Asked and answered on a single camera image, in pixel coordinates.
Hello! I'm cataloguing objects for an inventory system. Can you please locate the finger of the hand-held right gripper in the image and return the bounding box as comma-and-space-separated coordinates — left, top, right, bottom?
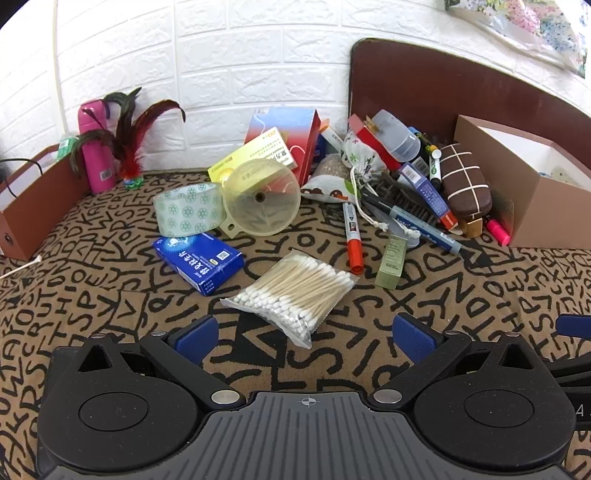
555, 314, 591, 339

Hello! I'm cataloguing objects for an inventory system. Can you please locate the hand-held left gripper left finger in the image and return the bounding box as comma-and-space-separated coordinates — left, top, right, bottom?
78, 315, 247, 411

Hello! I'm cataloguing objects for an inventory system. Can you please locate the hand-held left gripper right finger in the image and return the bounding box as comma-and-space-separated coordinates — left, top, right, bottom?
367, 312, 539, 411

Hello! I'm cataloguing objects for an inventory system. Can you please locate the blue medicine box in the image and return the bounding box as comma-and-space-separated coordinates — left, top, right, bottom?
153, 232, 245, 297

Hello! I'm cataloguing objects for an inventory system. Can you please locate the small green box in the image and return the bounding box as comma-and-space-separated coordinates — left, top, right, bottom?
375, 234, 409, 291

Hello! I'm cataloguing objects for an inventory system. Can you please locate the bag of cotton swabs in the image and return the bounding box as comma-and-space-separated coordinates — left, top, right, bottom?
220, 249, 361, 349

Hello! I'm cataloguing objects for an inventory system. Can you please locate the brown cardboard box container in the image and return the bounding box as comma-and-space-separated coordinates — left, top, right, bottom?
452, 114, 591, 250

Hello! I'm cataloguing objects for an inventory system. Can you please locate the chocolate ice-cream pencil case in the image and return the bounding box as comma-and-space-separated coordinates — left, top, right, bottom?
438, 143, 494, 238

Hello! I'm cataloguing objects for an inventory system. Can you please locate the grey blue marker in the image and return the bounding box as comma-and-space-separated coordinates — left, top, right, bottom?
362, 194, 465, 256

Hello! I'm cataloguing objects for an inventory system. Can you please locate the red white marker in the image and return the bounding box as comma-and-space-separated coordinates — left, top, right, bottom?
342, 202, 365, 274

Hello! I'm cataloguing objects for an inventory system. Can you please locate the pink highlighter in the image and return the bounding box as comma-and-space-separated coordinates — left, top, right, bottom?
486, 218, 512, 247

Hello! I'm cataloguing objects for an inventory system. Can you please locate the clear green-print tape roll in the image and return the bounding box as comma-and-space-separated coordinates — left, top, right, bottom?
152, 181, 225, 236

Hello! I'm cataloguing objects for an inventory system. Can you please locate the blue barcode box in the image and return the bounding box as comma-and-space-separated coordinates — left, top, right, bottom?
397, 161, 458, 229

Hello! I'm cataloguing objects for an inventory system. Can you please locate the yellow plastic funnel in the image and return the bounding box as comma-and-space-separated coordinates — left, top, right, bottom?
219, 159, 302, 240

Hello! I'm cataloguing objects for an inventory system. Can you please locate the white green marker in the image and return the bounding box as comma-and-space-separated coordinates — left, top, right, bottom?
427, 148, 444, 190

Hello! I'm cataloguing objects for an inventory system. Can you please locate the white printed cloth pouch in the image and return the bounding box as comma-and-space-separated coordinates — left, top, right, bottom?
300, 175, 358, 204

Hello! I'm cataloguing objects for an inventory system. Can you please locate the yellow medicine box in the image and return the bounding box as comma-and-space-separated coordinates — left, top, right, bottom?
208, 137, 298, 183

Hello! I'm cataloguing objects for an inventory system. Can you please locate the small grain bag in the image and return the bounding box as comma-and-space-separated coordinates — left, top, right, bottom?
318, 154, 345, 178

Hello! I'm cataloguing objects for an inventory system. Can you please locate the flat red box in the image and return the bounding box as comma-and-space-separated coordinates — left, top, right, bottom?
348, 114, 402, 171

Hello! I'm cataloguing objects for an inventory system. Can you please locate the clear plastic measuring cup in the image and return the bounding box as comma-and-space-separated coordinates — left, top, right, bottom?
372, 109, 422, 162

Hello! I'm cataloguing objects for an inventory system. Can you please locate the red feather shuttlecock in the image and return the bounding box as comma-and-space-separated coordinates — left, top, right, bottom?
69, 87, 187, 190

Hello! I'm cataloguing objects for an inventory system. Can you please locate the brown paper bag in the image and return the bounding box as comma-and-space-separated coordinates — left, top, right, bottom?
0, 144, 90, 261

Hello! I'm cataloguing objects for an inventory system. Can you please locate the pink thermos bottle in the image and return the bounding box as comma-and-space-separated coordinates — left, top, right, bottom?
78, 99, 116, 195

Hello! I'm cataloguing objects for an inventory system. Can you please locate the white orange box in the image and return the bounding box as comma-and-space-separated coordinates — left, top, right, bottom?
318, 119, 345, 153

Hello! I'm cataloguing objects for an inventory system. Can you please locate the red and blue box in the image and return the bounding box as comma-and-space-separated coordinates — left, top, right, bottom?
244, 108, 321, 185

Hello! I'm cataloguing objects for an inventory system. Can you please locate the brown wooden headboard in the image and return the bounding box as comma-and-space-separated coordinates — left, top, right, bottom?
349, 38, 591, 185

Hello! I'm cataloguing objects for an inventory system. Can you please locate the floral plastic bag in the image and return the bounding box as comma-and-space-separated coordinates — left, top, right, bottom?
443, 0, 589, 79

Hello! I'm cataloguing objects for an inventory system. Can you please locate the floral drawstring pouch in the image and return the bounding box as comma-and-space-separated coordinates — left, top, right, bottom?
341, 129, 389, 190

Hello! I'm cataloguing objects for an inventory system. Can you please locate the white cord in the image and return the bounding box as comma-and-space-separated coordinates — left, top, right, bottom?
0, 255, 43, 279

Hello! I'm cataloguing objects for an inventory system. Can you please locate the white cable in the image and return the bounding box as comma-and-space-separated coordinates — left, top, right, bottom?
52, 0, 70, 134

